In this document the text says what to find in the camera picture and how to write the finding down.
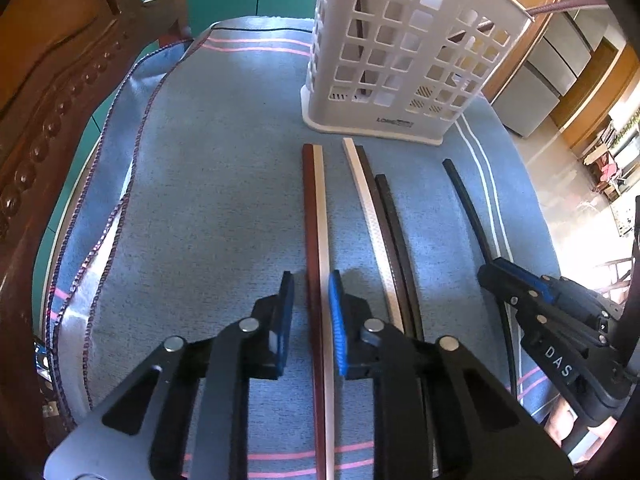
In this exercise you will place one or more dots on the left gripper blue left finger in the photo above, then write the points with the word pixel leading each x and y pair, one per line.
pixel 270 344

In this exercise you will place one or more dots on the dark brown chopstick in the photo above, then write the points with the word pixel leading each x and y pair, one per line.
pixel 388 241

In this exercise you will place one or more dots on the right human hand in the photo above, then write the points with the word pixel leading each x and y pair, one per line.
pixel 560 422

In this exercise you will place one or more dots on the maroon chopstick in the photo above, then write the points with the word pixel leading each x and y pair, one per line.
pixel 549 8

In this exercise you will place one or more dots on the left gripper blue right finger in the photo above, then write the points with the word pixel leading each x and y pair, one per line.
pixel 353 356

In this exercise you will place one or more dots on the black textured chopstick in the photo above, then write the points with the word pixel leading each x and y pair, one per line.
pixel 403 255

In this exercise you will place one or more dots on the silver refrigerator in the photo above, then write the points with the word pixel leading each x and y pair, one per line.
pixel 550 70

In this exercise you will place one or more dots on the white perforated utensil basket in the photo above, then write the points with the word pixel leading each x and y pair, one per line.
pixel 404 69

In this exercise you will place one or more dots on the tan chopstick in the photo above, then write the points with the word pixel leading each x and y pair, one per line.
pixel 325 312

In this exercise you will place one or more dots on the blue striped cloth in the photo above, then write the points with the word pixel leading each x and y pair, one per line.
pixel 193 209

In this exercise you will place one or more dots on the cream white chopstick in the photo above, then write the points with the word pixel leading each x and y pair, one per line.
pixel 375 233

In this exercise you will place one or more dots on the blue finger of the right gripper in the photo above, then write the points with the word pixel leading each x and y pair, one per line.
pixel 510 291
pixel 525 277

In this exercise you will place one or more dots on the carved wooden chair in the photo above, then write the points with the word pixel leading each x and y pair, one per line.
pixel 60 59

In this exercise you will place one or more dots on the dark red chopstick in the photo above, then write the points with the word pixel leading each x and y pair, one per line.
pixel 313 305

